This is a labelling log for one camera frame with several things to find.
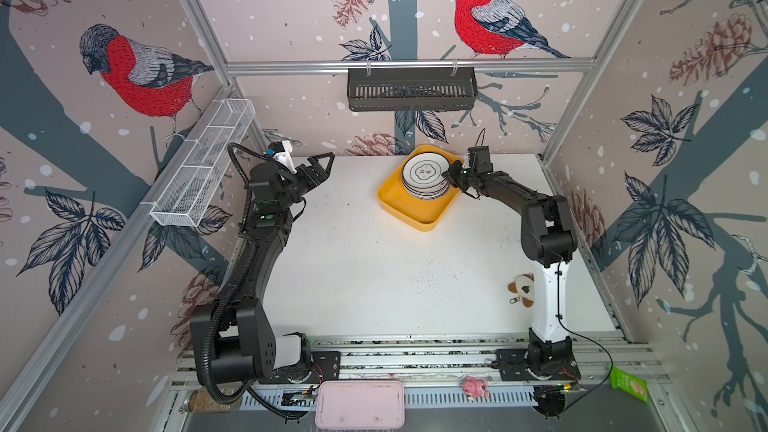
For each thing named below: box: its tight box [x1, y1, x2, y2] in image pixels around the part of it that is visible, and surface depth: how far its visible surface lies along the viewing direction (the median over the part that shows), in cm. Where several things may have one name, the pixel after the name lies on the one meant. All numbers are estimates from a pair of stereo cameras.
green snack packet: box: [610, 365, 651, 405], surface depth 71 cm
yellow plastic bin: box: [377, 144, 464, 232], surface depth 106 cm
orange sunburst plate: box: [402, 180, 450, 201], surface depth 106 cm
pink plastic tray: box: [315, 380, 405, 430], surface depth 68 cm
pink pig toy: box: [461, 376, 489, 400], surface depth 70 cm
